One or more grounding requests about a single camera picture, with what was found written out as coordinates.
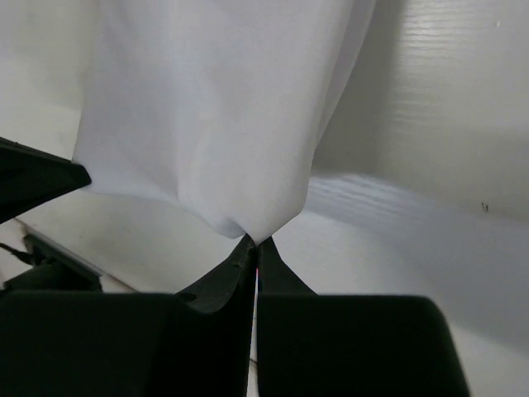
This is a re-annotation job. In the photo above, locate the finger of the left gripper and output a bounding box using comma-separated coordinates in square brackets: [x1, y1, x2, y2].
[0, 138, 91, 222]

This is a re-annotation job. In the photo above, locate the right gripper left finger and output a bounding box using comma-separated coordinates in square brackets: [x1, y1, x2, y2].
[1, 237, 257, 396]

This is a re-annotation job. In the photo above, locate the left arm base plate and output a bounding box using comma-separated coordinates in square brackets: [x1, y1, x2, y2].
[1, 234, 102, 292]

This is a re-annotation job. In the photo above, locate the white t shirt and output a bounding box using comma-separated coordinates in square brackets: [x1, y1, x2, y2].
[74, 1, 375, 242]

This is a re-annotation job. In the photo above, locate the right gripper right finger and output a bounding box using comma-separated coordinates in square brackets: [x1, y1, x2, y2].
[256, 240, 469, 396]

